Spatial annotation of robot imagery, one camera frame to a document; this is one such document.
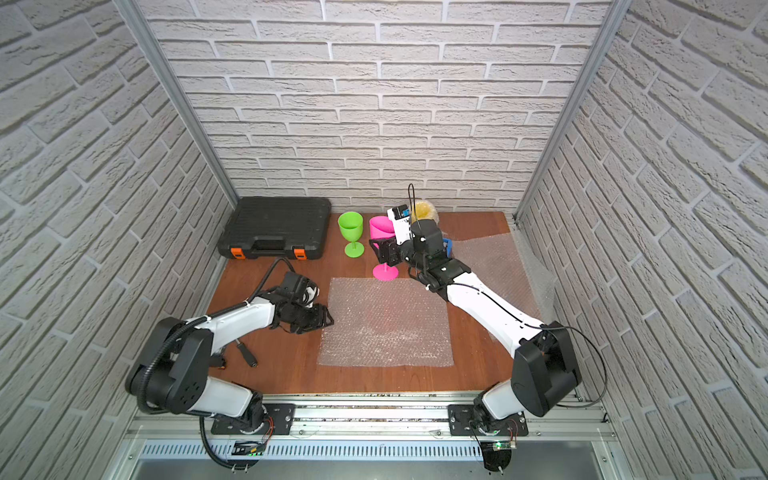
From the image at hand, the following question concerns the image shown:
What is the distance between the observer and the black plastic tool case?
3.37 ft

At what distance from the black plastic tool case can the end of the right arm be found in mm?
427

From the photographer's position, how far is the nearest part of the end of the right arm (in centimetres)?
60
